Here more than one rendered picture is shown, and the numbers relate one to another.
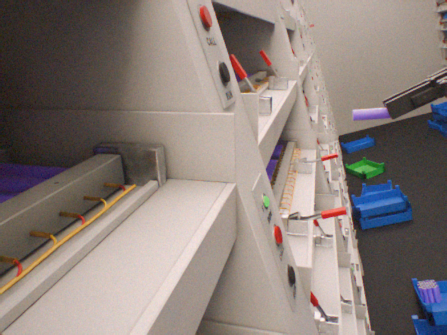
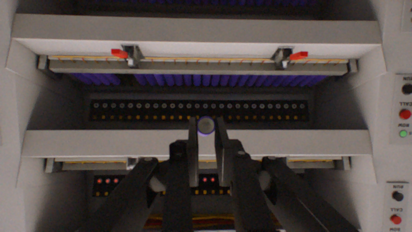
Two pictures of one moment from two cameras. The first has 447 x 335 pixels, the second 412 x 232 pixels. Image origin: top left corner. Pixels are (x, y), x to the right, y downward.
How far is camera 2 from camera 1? 0.71 m
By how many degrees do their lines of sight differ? 74
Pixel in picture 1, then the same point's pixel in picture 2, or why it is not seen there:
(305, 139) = (24, 61)
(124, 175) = not seen: hidden behind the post
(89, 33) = not seen: hidden behind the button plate
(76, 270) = not seen: outside the picture
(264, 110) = (286, 158)
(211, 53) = (401, 205)
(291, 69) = (26, 173)
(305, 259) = (328, 46)
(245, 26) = (59, 221)
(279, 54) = (35, 193)
